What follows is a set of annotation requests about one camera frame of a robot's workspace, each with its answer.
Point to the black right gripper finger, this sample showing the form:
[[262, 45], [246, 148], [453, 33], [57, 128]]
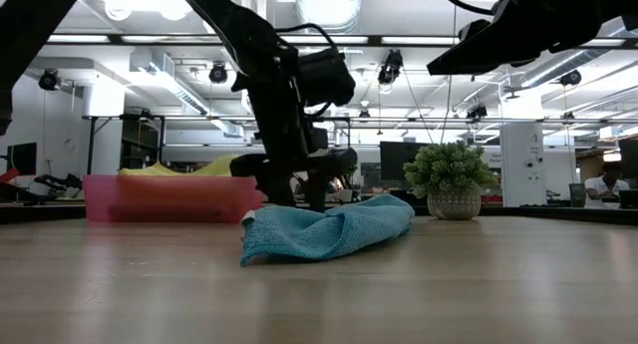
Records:
[[473, 55]]

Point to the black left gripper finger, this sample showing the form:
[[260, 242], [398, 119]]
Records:
[[324, 162], [269, 174]]

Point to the yellow microfiber towel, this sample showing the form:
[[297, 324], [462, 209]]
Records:
[[214, 168]]

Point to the blue microfiber towel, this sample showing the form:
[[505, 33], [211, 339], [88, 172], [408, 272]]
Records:
[[324, 229]]

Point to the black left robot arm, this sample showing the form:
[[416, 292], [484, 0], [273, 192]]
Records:
[[239, 25]]

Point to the black background robot arm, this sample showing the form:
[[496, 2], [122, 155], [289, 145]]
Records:
[[60, 182]]

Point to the black ceiling spotlight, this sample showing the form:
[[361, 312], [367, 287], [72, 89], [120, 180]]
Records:
[[50, 80], [390, 67], [571, 78], [477, 112], [218, 73]]

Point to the large black screen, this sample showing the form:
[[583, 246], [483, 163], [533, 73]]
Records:
[[399, 159]]

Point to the black overhead beam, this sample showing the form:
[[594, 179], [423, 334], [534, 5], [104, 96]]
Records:
[[374, 41]]

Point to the white pillar with sockets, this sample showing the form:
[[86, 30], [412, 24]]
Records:
[[523, 159]]

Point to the green artificial potted plant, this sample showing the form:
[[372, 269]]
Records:
[[448, 169]]

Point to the dark cabinet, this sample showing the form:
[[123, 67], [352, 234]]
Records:
[[629, 155]]

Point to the pink translucent plastic tray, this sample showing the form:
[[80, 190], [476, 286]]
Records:
[[99, 199]]

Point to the grey chair back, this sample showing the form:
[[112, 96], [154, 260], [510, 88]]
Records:
[[577, 194]]

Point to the black laptop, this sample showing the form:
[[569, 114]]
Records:
[[629, 199]]

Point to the black monitor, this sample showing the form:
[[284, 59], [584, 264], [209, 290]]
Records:
[[22, 159]]

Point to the red and white board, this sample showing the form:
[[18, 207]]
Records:
[[7, 175]]

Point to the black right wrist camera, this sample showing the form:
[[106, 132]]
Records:
[[473, 30]]

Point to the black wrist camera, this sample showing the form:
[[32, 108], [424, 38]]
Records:
[[326, 77], [473, 30]]

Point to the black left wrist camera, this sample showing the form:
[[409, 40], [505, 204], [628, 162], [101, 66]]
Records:
[[326, 77]]

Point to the black background table frame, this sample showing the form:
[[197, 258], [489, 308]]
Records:
[[199, 118]]

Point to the black aluminium rig frame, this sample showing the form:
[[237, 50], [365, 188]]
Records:
[[548, 214]]

